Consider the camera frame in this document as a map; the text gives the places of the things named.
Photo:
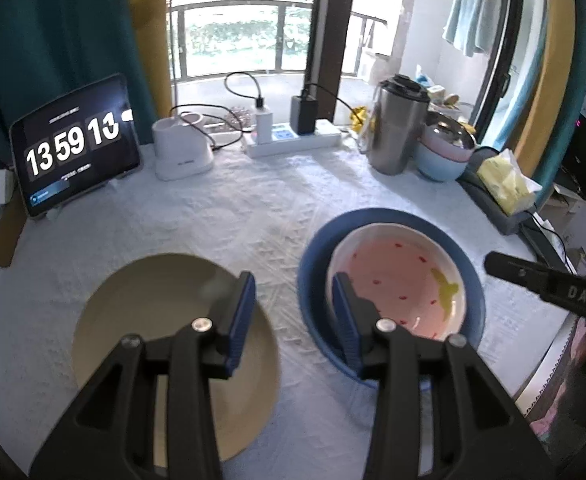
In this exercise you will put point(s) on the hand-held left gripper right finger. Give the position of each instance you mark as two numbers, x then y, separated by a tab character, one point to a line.
345	320

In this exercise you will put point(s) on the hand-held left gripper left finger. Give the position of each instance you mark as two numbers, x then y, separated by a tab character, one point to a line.
240	320

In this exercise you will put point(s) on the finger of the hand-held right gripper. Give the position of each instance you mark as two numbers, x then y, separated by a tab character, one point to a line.
510	269

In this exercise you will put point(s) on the large blue bowl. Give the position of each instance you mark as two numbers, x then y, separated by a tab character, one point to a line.
318	260

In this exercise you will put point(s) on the pink dotted bowl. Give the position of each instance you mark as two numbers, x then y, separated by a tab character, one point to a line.
398	270

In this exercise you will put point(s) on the beige plate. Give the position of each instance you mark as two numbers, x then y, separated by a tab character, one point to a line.
138	300

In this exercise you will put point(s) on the black flat device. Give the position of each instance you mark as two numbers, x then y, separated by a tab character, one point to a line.
548	242

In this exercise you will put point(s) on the yellow tissue pack in holder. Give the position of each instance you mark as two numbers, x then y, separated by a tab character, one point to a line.
493	215

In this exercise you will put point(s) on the pink patterned clothing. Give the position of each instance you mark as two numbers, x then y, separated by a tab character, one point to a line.
573	385

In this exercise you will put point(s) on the white textured tablecloth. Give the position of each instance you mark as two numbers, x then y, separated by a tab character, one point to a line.
253	210

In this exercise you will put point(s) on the light blue bowl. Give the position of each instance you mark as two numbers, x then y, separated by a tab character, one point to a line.
440	169

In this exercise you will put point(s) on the steel bowl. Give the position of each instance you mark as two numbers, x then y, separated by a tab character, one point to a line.
450	130

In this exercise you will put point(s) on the teal curtain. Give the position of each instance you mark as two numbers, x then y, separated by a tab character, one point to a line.
63	25
573	110

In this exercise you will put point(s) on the white desk lamp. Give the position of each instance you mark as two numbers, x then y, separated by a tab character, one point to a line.
183	155

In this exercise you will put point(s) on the stainless steel thermos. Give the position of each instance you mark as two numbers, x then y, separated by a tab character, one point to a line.
398	130

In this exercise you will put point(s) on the white power strip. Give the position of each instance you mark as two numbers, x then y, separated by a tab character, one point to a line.
298	144

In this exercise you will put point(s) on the white charger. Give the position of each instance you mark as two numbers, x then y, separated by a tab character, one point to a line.
263	124

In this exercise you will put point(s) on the clear glass dish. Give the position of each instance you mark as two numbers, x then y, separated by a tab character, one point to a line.
233	117

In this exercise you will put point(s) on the yellow wrapper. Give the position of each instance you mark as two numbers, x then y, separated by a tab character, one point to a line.
360	117

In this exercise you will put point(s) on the black charger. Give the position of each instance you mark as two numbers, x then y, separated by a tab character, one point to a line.
304	115

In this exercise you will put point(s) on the yellow curtain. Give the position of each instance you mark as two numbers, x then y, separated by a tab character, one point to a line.
148	60
548	60

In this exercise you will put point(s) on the tablet with clock display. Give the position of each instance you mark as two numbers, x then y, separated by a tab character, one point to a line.
73	145

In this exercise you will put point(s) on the light blue hanging towel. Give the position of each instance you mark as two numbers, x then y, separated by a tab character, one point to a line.
468	15

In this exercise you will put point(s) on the small white box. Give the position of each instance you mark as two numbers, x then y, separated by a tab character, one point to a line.
2	187

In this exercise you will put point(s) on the balcony railing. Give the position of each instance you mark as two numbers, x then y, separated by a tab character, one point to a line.
273	40

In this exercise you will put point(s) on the dark sliding door frame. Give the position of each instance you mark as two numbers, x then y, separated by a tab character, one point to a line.
330	35

